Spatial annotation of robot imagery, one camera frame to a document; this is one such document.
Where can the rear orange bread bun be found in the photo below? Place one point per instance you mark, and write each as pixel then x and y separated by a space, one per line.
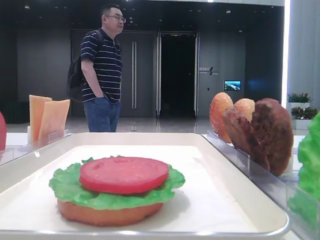
pixel 219 104

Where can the orange bread bun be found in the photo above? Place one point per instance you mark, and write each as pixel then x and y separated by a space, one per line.
pixel 246 106
pixel 219 104

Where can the left brown meat patty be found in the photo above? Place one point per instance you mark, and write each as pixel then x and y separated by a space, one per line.
pixel 241 134

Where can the brown meat patty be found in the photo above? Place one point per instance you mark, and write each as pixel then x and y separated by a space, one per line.
pixel 272 126
pixel 241 134

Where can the front orange bread bun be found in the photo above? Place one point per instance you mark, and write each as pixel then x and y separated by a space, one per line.
pixel 246 106

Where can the right brown meat patty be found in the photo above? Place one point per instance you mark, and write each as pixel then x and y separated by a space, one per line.
pixel 272 126

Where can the rear orange cheese slice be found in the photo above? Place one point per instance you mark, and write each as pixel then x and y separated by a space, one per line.
pixel 36 110

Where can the green lettuce leaf in holder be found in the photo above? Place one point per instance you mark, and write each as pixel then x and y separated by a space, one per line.
pixel 307 160

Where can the dark double door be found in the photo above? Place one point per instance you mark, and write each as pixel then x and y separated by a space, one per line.
pixel 137 88

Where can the open glass doorway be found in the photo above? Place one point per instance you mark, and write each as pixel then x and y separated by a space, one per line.
pixel 177 75

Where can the man in striped polo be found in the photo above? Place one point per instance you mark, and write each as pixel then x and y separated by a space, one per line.
pixel 101 65

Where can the black backpack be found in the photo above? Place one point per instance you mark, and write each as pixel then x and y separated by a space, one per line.
pixel 75 80

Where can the white rectangular tray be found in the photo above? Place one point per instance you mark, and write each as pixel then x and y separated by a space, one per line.
pixel 217 201

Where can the orange bottom bun slice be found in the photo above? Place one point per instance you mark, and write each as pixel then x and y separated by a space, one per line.
pixel 106 217

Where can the clear acrylic right food rack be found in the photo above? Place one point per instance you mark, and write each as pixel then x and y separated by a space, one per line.
pixel 280 189

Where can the clear acrylic food rack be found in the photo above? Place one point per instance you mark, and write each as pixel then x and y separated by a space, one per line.
pixel 19 144
pixel 280 189

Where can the white planter with plants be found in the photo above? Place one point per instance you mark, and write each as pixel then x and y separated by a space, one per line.
pixel 299 107

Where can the clear acrylic left food rack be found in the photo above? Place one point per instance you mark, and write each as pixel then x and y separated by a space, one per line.
pixel 19 144

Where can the small wall display screen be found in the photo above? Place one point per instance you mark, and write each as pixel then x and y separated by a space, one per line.
pixel 232 85

